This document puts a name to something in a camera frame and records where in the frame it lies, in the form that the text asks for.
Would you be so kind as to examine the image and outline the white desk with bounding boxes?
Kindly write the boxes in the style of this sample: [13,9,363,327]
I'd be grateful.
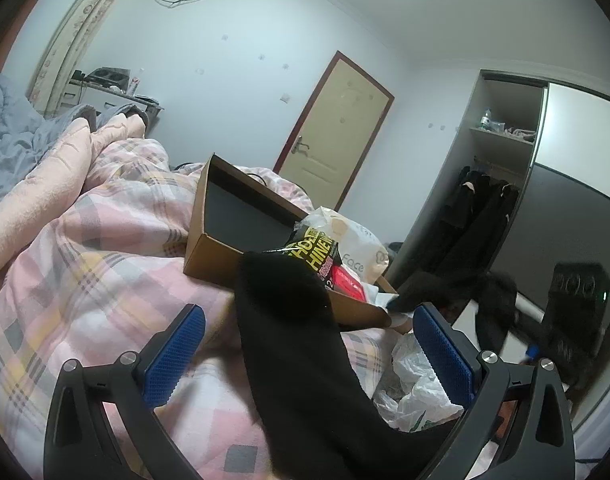
[60,77,165,128]

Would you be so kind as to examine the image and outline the hanging black clothes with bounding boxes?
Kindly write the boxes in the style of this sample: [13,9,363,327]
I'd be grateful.
[437,165,520,281]

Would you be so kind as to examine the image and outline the white wipes packet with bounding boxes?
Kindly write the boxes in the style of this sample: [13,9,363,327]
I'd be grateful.
[295,206,390,286]

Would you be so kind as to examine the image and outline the black sock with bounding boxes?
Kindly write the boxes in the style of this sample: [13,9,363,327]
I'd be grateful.
[234,250,458,480]
[387,270,518,356]

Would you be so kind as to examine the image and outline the pink plaid quilt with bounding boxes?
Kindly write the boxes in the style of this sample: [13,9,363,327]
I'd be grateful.
[0,137,486,480]

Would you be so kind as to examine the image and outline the brown cardboard box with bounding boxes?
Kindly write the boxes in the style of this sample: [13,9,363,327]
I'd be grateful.
[183,154,413,333]

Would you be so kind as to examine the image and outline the black yellow snack packet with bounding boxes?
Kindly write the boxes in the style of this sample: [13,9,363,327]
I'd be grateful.
[280,225,342,282]

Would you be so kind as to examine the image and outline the crumpled white plastic bag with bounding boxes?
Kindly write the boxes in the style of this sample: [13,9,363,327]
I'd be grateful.
[372,332,466,433]

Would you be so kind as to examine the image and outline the floral cream curtain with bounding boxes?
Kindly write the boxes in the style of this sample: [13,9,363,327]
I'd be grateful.
[28,0,161,118]

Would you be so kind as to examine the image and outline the cream door with red frame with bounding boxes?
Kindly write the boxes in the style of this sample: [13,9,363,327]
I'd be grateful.
[272,50,396,213]

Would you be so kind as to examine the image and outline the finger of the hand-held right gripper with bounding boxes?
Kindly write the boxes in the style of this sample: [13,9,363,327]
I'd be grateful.
[521,340,553,366]

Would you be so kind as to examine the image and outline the silver black tray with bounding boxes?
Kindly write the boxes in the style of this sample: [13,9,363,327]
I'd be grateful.
[85,66,131,89]

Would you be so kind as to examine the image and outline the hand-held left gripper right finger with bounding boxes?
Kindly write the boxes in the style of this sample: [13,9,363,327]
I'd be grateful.
[413,302,576,480]

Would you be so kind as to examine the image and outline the grey quilt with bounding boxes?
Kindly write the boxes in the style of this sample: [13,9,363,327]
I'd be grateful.
[0,74,151,211]

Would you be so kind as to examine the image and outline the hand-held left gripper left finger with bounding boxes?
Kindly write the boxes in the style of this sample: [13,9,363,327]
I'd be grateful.
[44,303,207,480]

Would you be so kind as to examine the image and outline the pink fleece blanket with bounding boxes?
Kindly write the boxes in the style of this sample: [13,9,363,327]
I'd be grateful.
[0,112,146,261]

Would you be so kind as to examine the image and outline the white grey sliding wardrobe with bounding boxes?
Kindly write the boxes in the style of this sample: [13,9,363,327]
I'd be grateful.
[385,69,610,436]

